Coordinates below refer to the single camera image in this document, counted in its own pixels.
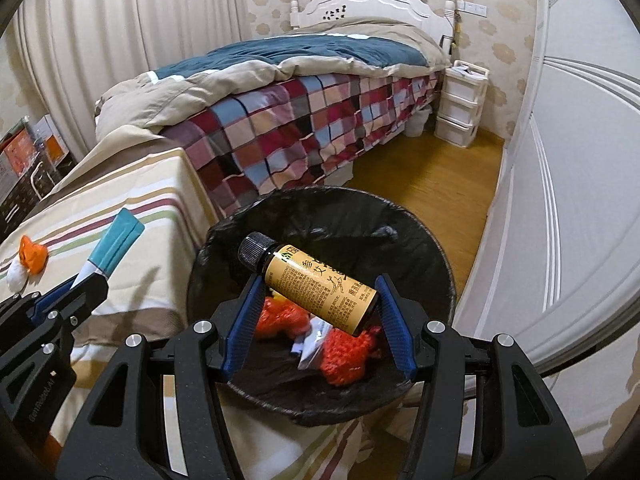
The white metal frame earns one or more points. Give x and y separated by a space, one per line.
42 175

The orange white crumpled wrapper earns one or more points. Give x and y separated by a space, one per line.
34 256

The white crumpled tissue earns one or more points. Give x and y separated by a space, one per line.
17 274

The white pleated curtain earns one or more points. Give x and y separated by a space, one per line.
130 20

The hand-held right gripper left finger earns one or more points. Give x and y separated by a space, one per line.
247 320

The white wardrobe door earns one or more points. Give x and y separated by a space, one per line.
570 160

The white box orange print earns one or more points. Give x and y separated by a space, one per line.
52 140

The pale blue tissue packet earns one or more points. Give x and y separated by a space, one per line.
312 349

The cardboard box orange print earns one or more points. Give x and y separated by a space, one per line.
15 155

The small white waste basket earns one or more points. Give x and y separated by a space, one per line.
417 122

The brown bottle yellow label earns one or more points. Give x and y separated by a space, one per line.
320 285

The white plastic drawer unit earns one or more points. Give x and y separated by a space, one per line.
459 102

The white wall switches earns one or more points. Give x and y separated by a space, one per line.
472 8

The plaid bed sheet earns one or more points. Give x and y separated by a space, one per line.
310 115

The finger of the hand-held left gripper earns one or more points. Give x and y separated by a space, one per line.
85 292
50 300

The striped beige cloth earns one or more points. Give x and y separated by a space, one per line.
140 195

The white papers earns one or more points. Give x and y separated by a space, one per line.
467 69

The bed with checkered blanket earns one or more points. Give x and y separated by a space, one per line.
300 55

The teal and white packet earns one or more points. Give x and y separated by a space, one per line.
117 240

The round bin with black bag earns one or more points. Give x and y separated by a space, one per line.
325 215

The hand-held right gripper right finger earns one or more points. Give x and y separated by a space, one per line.
397 322

